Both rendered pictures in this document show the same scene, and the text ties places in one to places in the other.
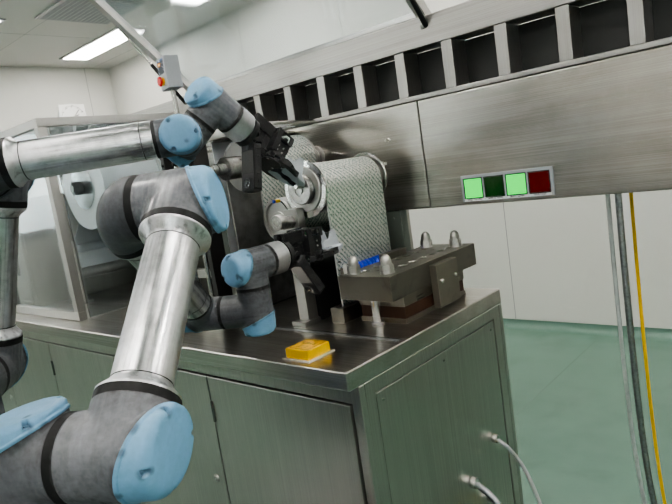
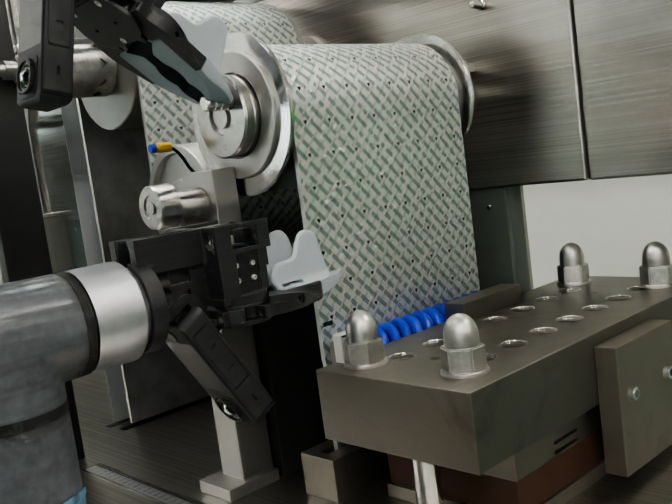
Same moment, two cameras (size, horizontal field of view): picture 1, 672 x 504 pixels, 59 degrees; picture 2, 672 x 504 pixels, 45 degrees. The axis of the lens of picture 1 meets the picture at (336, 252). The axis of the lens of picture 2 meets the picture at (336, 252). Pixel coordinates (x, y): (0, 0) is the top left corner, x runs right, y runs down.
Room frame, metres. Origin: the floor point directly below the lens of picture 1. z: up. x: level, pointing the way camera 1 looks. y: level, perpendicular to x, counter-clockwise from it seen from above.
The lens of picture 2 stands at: (0.79, -0.08, 1.20)
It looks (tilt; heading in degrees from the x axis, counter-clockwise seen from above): 7 degrees down; 5
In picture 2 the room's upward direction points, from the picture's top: 8 degrees counter-clockwise
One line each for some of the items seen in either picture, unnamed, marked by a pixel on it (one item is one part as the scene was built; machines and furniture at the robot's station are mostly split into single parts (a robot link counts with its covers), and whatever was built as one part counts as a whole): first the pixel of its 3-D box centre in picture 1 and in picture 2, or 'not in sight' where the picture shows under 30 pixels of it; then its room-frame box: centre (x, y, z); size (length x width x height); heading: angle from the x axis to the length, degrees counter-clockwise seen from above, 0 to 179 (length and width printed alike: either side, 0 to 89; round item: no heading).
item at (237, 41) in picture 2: (305, 189); (240, 115); (1.54, 0.05, 1.25); 0.15 x 0.01 x 0.15; 47
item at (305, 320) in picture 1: (297, 267); (215, 333); (1.54, 0.11, 1.05); 0.06 x 0.05 x 0.31; 137
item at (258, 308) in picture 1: (249, 310); (2, 488); (1.30, 0.21, 1.01); 0.11 x 0.08 x 0.11; 79
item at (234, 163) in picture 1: (232, 167); (78, 68); (1.70, 0.25, 1.34); 0.06 x 0.06 x 0.06; 47
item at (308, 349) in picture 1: (307, 349); not in sight; (1.26, 0.09, 0.91); 0.07 x 0.07 x 0.02; 47
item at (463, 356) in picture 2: (386, 263); (461, 342); (1.39, -0.11, 1.05); 0.04 x 0.04 x 0.04
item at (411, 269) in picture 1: (411, 269); (535, 350); (1.54, -0.19, 1.00); 0.40 x 0.16 x 0.06; 137
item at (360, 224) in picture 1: (361, 232); (398, 239); (1.59, -0.08, 1.11); 0.23 x 0.01 x 0.18; 137
